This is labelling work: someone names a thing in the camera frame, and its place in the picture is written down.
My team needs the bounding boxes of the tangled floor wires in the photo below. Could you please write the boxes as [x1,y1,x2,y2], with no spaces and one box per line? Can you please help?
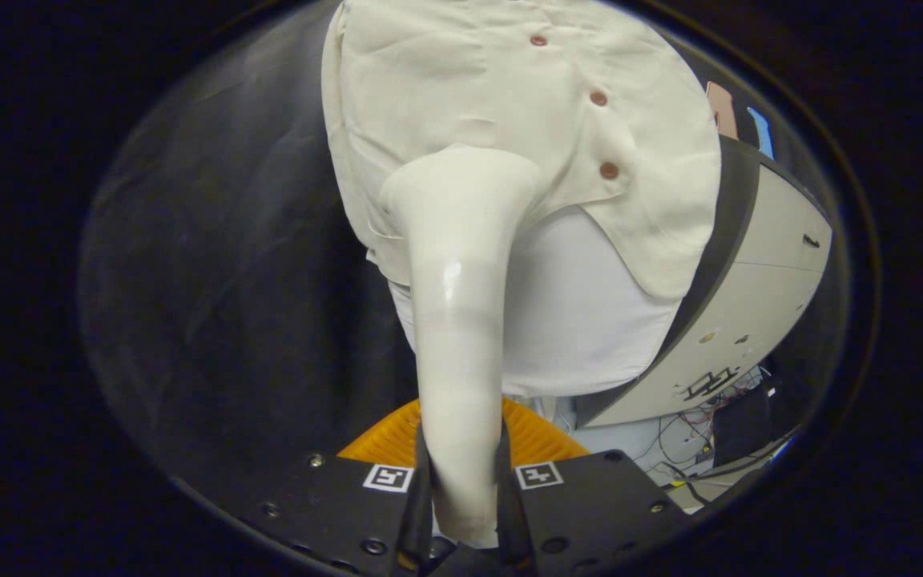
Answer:
[630,365,779,490]

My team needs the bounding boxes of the black flat device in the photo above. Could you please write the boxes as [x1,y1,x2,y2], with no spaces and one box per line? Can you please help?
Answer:
[710,387,776,467]

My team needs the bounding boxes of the white cabinet with grey top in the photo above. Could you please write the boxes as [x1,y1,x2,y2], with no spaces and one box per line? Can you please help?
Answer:
[574,135,833,430]

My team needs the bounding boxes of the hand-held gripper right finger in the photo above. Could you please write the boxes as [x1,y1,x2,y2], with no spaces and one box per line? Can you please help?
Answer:
[496,398,691,574]

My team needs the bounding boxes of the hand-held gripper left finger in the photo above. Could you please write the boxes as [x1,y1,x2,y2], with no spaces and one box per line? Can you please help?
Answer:
[233,398,434,577]

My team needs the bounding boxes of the white garment steamer head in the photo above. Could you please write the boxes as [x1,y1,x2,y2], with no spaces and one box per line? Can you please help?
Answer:
[379,144,546,550]

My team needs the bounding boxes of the cream button-up shirt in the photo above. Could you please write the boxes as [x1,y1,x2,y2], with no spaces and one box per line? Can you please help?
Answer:
[321,0,723,301]

